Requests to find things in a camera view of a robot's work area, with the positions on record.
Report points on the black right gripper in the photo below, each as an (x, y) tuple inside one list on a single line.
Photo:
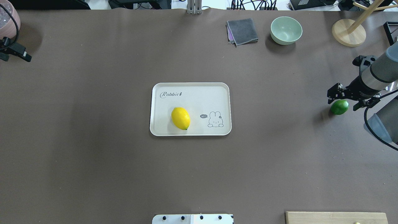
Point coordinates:
[(355, 88)]

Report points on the green lime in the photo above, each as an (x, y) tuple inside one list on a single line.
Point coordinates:
[(339, 107)]

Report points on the yellow lemon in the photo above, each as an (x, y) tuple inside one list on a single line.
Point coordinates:
[(181, 118)]

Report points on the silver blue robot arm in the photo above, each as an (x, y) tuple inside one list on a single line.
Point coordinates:
[(375, 74)]

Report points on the cream rabbit tray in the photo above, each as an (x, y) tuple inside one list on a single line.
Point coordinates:
[(207, 103)]

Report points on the wooden mug tree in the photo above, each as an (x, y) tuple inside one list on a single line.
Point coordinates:
[(350, 33)]

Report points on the mint green bowl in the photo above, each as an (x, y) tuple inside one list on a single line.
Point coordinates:
[(285, 30)]

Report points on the grey folded cloth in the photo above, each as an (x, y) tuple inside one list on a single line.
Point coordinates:
[(241, 31)]

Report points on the wooden cutting board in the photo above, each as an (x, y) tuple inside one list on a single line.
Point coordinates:
[(335, 218)]

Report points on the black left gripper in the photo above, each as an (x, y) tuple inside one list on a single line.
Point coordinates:
[(16, 49)]

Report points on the pink bowl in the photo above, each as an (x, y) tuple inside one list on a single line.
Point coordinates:
[(7, 26)]

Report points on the aluminium frame post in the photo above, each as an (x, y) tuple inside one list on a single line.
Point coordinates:
[(194, 6)]

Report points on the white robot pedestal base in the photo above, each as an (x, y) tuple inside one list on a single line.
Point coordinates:
[(193, 219)]

